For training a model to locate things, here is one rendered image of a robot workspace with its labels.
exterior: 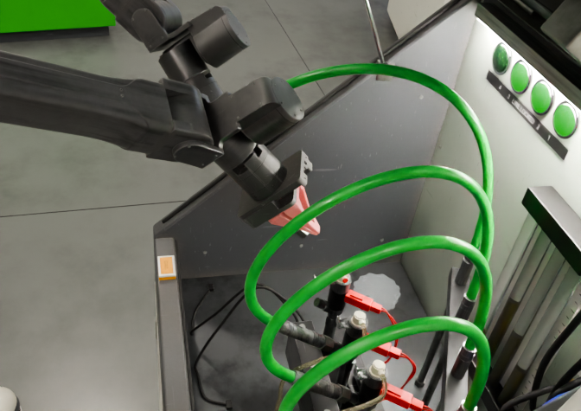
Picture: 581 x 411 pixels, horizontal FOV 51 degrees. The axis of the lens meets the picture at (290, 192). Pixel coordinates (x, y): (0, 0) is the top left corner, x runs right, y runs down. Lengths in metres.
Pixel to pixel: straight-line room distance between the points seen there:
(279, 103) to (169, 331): 0.50
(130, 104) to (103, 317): 1.76
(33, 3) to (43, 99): 3.52
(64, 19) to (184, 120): 3.52
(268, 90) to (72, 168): 2.40
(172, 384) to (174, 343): 0.08
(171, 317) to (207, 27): 0.48
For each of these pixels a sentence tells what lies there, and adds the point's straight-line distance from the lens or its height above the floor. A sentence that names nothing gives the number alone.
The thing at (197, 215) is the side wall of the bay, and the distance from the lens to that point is 1.17.
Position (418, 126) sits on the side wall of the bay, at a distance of 1.17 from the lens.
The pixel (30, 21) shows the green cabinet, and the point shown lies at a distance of 4.14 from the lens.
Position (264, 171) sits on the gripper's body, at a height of 1.33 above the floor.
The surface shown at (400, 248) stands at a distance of 0.63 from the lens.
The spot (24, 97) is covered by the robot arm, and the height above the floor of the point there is 1.48.
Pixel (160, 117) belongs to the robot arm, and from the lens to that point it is 0.63.
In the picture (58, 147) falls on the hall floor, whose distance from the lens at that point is 3.17.
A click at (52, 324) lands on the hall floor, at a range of 2.34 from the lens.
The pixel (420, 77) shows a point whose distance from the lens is 0.78.
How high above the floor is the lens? 1.76
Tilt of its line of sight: 38 degrees down
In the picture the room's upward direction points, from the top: 8 degrees clockwise
